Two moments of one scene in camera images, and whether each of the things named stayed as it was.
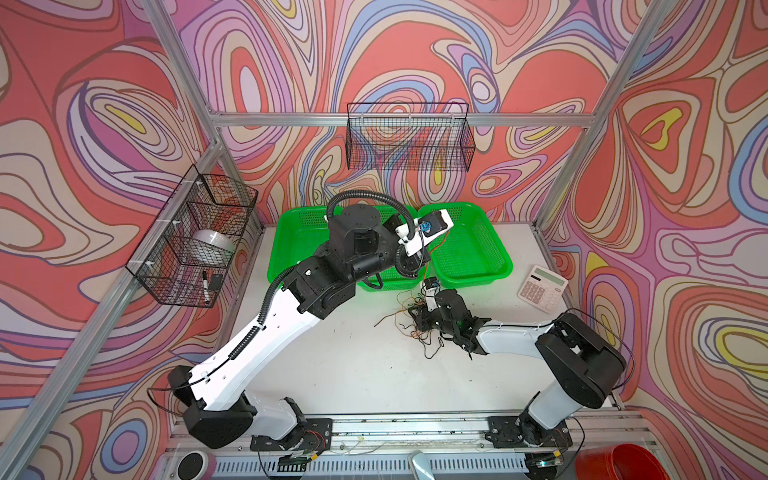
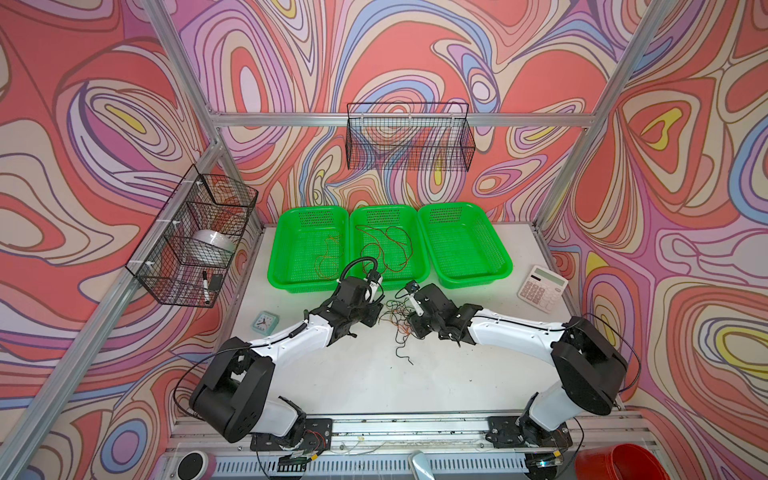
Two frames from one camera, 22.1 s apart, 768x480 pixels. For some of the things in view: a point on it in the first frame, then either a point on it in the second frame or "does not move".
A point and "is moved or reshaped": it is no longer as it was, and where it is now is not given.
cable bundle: x=405 y=303 is moved or reshaped
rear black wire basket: x=409 y=136 does not move
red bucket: x=617 y=462 does not move
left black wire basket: x=188 y=251 does not move
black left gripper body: x=385 y=254 -> x=364 y=314
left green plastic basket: x=296 y=235 does not move
